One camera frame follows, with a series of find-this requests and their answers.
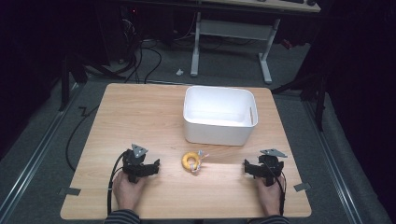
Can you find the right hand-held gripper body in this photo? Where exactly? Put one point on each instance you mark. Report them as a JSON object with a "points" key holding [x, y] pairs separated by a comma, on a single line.
{"points": [[270, 165]]}

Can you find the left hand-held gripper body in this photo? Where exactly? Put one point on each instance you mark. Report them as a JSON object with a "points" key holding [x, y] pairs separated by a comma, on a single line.
{"points": [[133, 161]]}

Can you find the person's left hand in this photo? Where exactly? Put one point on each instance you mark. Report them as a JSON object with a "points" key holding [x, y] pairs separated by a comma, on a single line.
{"points": [[126, 191]]}

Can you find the person's right hand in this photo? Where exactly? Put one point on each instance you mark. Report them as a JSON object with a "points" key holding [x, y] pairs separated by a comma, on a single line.
{"points": [[270, 199]]}

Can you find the grey tape strip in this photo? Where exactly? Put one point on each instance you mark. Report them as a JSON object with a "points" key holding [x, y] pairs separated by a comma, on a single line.
{"points": [[302, 187], [70, 191]]}

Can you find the white plastic bin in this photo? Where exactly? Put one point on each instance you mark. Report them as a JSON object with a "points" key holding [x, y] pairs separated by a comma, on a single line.
{"points": [[218, 133]]}

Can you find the black metal stand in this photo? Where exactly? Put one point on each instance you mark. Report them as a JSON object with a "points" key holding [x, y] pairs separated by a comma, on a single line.
{"points": [[66, 84], [319, 99]]}

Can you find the crumpled white paper scrap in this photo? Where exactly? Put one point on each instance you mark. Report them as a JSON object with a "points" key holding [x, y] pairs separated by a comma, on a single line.
{"points": [[179, 72]]}

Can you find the small red object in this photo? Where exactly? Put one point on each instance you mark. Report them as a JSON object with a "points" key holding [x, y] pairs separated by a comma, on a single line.
{"points": [[286, 44]]}

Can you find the dark computer tower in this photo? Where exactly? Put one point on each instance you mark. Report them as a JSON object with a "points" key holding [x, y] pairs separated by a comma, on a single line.
{"points": [[123, 31]]}

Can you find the white-framed wooden desk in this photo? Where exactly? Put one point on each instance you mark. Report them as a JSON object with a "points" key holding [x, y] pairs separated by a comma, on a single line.
{"points": [[233, 29]]}

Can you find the metal floor rail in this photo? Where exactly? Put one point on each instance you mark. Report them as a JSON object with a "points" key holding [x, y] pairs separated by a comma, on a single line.
{"points": [[333, 161], [37, 149]]}

